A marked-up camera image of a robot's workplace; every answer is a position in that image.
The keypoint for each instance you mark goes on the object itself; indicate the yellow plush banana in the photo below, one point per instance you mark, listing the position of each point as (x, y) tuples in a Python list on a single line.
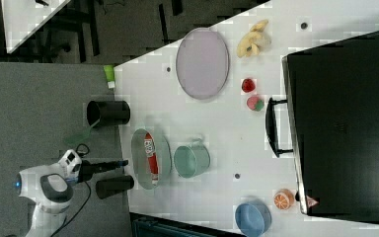
[(254, 41)]

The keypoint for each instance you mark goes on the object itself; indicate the red green strawberry toy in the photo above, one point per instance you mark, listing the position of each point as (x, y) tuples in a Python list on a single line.
[(255, 103)]

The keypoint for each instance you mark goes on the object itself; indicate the green white bottle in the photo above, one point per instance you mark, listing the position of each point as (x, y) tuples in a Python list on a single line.
[(109, 72)]

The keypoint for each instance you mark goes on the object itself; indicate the pink plush fruit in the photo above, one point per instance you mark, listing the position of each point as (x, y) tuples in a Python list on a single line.
[(248, 85)]

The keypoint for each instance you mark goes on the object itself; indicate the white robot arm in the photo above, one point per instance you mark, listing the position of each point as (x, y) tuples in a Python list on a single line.
[(50, 188)]

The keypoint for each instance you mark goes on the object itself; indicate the blue bowl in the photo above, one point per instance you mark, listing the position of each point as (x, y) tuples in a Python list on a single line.
[(253, 218)]

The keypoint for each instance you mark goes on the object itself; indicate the green slotted spatula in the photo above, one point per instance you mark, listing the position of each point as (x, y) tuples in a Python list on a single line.
[(81, 136)]

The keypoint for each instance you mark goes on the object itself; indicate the orange slice toy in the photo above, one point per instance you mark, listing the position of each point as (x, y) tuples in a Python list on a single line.
[(283, 199)]

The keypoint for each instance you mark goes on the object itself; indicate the red plush ketchup bottle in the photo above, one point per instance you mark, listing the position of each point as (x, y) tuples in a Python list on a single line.
[(152, 159)]

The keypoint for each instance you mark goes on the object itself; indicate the grey cup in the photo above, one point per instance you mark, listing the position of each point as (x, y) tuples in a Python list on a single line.
[(113, 186)]

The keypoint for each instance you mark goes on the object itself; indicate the black silver toaster oven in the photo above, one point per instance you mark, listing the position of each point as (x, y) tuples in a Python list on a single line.
[(332, 98)]

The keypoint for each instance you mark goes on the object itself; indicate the grey round plate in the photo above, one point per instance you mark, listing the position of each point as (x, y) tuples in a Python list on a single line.
[(202, 63)]

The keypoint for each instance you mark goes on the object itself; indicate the black pot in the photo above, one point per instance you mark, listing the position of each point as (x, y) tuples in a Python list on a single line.
[(107, 113)]

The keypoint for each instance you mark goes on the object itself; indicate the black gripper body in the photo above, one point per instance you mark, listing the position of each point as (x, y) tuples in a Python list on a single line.
[(88, 170)]

